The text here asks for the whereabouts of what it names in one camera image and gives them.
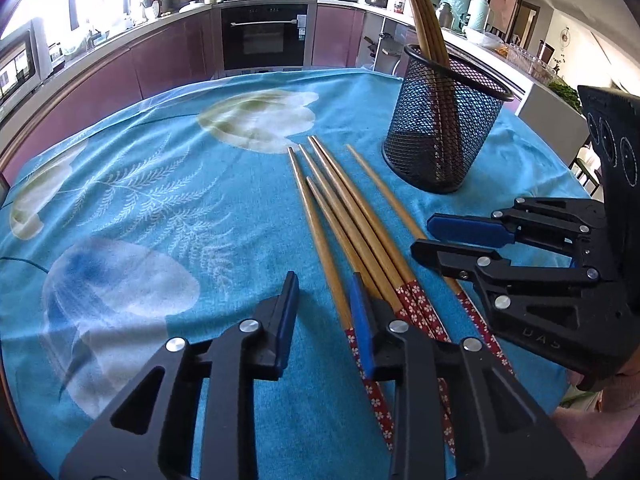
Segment plain bamboo chopstick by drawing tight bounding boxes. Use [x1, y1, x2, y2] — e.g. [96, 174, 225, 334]
[288, 148, 394, 451]

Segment black mesh utensil cup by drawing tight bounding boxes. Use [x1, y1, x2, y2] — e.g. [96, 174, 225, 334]
[382, 44, 513, 194]

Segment pink sleeve forearm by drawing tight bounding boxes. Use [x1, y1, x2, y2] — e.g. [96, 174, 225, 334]
[551, 364, 639, 479]

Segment mint green thermos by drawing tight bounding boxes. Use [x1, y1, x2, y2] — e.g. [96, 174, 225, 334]
[468, 0, 490, 32]

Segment blue floral tablecloth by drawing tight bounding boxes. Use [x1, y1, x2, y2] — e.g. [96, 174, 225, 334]
[1, 70, 584, 479]

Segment black built-in oven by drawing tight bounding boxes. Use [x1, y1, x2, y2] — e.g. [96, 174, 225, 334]
[219, 0, 317, 73]

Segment white microwave oven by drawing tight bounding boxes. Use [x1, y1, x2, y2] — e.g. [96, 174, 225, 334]
[0, 18, 53, 119]

